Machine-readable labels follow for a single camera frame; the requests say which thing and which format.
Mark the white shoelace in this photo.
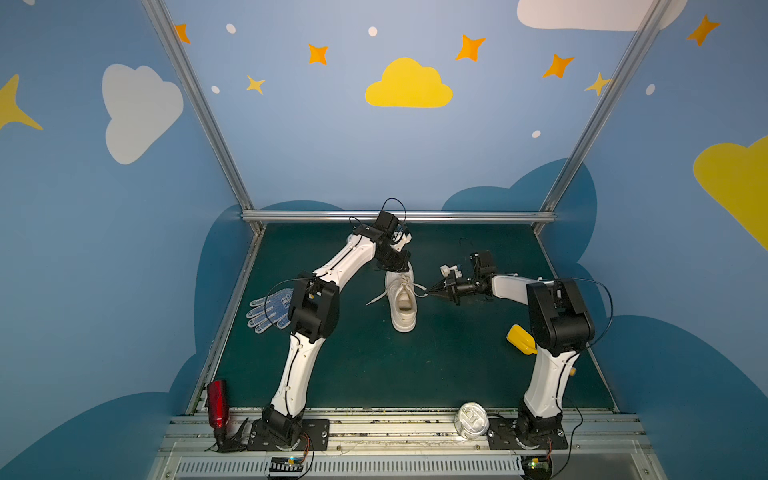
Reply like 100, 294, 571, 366
367, 272, 427, 310

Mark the white sneaker shoe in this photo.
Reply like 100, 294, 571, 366
385, 271, 417, 333

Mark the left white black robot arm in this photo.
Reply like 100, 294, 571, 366
259, 209, 411, 449

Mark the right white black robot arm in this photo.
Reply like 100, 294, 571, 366
427, 251, 600, 449

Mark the yellow plastic scoop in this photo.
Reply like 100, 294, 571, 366
506, 324, 538, 355

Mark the blue dotted work glove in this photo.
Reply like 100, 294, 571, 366
246, 288, 293, 334

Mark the right small circuit board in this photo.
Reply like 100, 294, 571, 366
521, 456, 553, 480

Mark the small circuit board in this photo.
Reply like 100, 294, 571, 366
521, 456, 553, 480
266, 456, 305, 479

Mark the red bottle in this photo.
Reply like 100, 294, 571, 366
206, 379, 229, 431

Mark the left small circuit board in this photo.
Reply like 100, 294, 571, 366
266, 456, 305, 479

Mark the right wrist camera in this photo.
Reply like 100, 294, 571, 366
440, 265, 463, 278

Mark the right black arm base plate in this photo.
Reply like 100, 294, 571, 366
487, 414, 569, 450

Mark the aluminium front rail base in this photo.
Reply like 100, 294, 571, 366
148, 409, 666, 479

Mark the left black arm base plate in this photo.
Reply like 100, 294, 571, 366
246, 419, 330, 451

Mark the aluminium frame right post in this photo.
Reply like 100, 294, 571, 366
539, 0, 672, 223

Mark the aluminium frame post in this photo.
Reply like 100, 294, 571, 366
539, 0, 672, 223
141, 0, 253, 213

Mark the aluminium frame left post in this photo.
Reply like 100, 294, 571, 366
141, 0, 253, 213

